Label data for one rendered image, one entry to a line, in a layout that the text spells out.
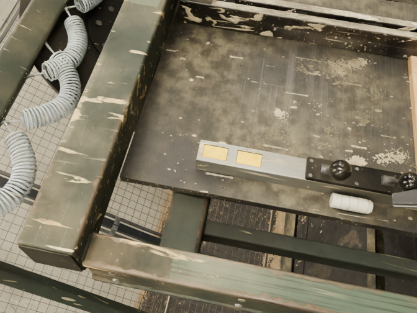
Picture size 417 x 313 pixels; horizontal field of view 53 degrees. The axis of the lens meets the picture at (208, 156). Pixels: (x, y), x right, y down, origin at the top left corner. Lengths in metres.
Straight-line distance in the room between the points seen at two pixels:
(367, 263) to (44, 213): 0.62
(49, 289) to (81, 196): 0.59
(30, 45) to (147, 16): 0.56
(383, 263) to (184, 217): 0.41
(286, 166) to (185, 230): 0.24
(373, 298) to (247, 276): 0.22
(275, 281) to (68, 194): 0.39
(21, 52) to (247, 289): 1.04
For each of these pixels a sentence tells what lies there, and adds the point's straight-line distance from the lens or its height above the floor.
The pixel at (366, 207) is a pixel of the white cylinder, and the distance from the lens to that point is 0.88.
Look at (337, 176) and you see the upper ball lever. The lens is 0.74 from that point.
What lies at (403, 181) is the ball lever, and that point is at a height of 1.46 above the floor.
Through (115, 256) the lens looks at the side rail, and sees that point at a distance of 0.76.
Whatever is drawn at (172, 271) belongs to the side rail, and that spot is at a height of 1.72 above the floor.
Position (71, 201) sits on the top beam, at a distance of 0.76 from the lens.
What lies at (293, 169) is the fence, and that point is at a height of 1.55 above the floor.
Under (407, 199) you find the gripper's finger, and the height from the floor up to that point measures 1.45.
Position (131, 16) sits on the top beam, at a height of 1.94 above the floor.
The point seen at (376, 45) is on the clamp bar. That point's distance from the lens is 1.15.
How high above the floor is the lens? 2.02
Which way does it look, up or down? 22 degrees down
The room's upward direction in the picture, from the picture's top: 63 degrees counter-clockwise
